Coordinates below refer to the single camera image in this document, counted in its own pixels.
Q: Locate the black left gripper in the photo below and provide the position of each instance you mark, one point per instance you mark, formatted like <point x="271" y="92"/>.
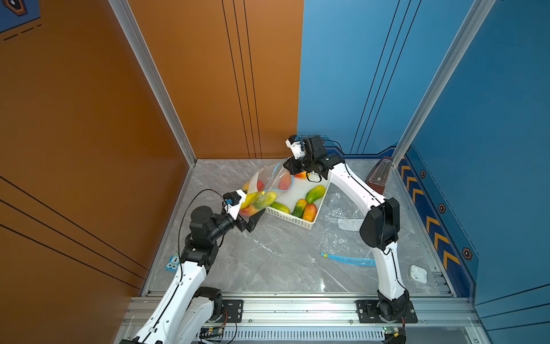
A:
<point x="240" y="226"/>

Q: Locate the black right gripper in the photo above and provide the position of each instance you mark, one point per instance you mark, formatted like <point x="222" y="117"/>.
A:
<point x="293" y="169"/>

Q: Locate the clear zip-top bag blue zipper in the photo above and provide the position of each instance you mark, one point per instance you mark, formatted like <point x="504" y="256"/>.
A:
<point x="265" y="187"/>

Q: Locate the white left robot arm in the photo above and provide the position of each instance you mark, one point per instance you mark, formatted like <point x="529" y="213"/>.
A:
<point x="184" y="279"/>

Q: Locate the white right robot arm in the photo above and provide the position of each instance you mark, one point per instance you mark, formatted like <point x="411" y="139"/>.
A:
<point x="379" y="229"/>

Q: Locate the green mango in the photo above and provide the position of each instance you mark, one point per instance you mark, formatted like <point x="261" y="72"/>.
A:
<point x="318" y="192"/>

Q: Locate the red apple-like mango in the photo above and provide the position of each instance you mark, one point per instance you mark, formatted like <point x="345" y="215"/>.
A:
<point x="310" y="213"/>

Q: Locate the white perforated plastic basket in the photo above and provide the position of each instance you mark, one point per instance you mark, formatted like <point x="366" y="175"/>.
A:
<point x="298" y="191"/>

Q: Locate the red wedge metronome box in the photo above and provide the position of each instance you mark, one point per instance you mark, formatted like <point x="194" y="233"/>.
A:
<point x="378" y="177"/>

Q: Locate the small blue white card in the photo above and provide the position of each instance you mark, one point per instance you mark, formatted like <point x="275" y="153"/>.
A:
<point x="173" y="263"/>

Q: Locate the white small power adapter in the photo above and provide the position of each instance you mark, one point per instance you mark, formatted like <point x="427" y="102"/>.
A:
<point x="418" y="274"/>

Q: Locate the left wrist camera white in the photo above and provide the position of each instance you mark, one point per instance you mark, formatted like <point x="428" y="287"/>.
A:
<point x="232" y="202"/>

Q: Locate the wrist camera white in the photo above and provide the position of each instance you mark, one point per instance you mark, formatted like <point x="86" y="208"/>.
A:
<point x="295" y="145"/>
<point x="232" y="202"/>

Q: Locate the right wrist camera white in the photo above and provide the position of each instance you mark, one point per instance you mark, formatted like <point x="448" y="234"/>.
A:
<point x="295" y="145"/>

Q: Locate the aluminium front rail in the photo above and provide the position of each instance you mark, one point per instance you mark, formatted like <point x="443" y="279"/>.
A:
<point x="289" y="318"/>

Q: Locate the aluminium corner post right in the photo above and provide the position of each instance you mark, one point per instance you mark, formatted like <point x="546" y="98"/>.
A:
<point x="460" y="44"/>

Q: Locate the aluminium corner post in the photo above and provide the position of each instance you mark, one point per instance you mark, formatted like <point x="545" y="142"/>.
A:
<point x="137" y="41"/>
<point x="460" y="44"/>

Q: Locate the aluminium corner post left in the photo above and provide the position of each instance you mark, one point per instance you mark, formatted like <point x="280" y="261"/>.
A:
<point x="137" y="41"/>

